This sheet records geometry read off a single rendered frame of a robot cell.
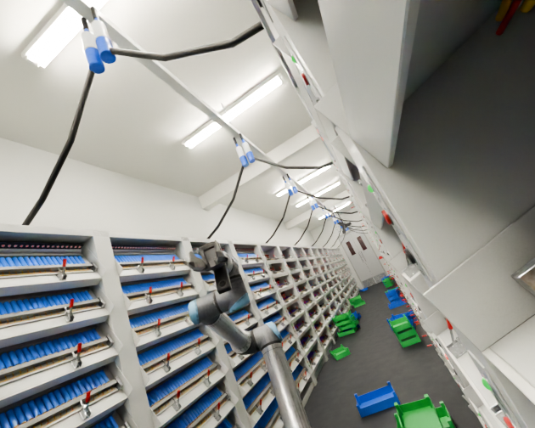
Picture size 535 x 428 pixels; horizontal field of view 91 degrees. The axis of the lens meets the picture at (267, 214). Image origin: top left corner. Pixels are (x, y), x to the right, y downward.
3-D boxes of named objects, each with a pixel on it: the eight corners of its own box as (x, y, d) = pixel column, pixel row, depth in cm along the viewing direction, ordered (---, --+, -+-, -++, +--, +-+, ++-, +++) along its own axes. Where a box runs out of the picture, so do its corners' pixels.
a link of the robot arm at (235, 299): (227, 315, 106) (217, 285, 110) (253, 303, 107) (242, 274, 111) (222, 316, 97) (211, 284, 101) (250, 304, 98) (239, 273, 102)
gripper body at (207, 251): (194, 248, 87) (205, 254, 98) (202, 272, 84) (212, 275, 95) (216, 239, 87) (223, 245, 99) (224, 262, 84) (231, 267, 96)
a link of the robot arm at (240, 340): (235, 341, 154) (183, 296, 103) (255, 333, 154) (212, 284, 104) (240, 362, 146) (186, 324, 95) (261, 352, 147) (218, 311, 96)
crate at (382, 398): (361, 418, 191) (356, 406, 193) (358, 404, 210) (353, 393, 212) (400, 403, 187) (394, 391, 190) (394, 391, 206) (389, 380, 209)
